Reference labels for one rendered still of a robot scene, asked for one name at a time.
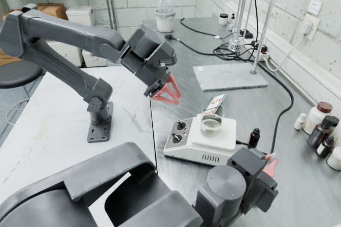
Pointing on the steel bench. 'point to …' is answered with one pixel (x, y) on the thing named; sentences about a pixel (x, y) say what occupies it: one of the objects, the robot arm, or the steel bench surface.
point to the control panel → (179, 134)
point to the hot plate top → (227, 128)
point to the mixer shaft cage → (237, 43)
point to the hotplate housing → (200, 152)
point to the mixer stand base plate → (228, 77)
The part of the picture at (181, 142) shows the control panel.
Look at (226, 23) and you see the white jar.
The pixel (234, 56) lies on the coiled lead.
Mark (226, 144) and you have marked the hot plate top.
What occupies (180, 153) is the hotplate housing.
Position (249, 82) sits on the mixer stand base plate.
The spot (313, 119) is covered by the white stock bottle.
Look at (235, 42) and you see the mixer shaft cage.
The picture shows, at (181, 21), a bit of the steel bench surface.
